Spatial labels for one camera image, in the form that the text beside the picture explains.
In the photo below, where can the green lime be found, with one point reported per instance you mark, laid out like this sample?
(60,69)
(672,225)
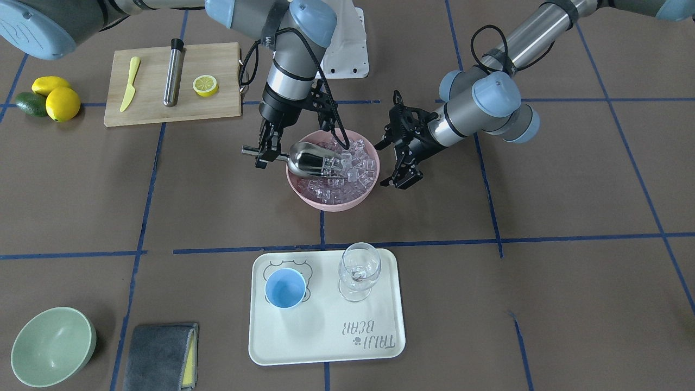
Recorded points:
(32,104)

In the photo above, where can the light blue cup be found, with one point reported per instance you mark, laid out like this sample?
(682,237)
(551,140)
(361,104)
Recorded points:
(285,288)

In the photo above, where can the dark grey folded cloth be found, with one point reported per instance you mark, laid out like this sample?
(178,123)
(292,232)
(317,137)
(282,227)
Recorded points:
(163,357)

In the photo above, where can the yellow lemon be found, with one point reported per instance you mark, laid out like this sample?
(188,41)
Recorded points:
(62,104)
(47,84)

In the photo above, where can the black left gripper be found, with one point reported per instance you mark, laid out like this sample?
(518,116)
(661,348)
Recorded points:
(419,144)

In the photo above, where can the green bowl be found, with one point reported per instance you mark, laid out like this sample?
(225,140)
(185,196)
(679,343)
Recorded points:
(52,347)

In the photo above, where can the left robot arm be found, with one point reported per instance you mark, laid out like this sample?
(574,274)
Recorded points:
(485,98)

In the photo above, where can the cream bear tray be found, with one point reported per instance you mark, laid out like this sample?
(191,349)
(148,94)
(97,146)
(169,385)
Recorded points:
(324,327)

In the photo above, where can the metal ice scoop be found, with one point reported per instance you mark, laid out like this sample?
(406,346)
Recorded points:
(309,160)

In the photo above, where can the clear wine glass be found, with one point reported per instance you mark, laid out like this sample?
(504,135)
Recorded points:
(359,269)

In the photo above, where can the clear ice cubes pile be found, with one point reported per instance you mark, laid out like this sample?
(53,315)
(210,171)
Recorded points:
(359,175)

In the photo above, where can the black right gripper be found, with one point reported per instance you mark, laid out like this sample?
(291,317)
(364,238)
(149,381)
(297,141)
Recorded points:
(274,115)

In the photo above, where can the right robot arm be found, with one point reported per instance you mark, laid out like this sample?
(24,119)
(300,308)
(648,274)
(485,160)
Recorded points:
(297,32)

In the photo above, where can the half lemon slice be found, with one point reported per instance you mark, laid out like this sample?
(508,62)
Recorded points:
(205,85)

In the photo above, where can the pink bowl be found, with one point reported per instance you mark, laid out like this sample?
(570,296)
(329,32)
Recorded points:
(321,136)

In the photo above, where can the yellow plastic knife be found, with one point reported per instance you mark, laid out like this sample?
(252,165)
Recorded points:
(130,89)

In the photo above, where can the steel cylinder black cap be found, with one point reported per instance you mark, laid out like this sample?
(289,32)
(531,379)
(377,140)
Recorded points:
(174,73)

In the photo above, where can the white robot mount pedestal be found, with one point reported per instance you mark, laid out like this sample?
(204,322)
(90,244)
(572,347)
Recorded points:
(347,55)

